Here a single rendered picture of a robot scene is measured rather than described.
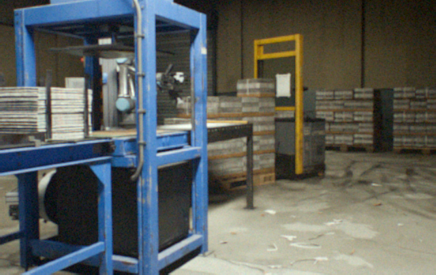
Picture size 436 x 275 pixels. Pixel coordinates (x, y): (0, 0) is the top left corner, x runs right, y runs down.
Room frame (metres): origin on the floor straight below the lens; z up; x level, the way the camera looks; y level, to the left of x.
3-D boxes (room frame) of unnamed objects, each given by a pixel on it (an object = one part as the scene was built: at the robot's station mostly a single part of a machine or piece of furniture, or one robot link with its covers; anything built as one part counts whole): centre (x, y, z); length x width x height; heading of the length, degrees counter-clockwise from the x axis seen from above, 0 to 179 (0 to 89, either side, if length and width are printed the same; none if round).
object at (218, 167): (5.29, 0.04, 0.42); 1.17 x 0.39 x 0.83; 134
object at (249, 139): (4.29, -0.30, 0.34); 0.06 x 0.06 x 0.68; 65
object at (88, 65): (3.36, 0.91, 0.77); 0.09 x 0.09 x 1.55; 65
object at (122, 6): (2.90, 0.64, 1.50); 0.94 x 0.68 x 0.10; 65
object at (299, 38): (5.86, -1.02, 0.97); 0.09 x 0.09 x 1.75; 44
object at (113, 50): (2.90, 0.64, 1.30); 0.55 x 0.55 x 0.03; 65
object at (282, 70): (6.11, -0.81, 1.28); 0.57 x 0.01 x 0.65; 44
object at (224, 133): (3.72, -0.02, 0.74); 1.34 x 0.05 x 0.12; 155
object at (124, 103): (4.14, 0.83, 1.19); 0.15 x 0.12 x 0.55; 166
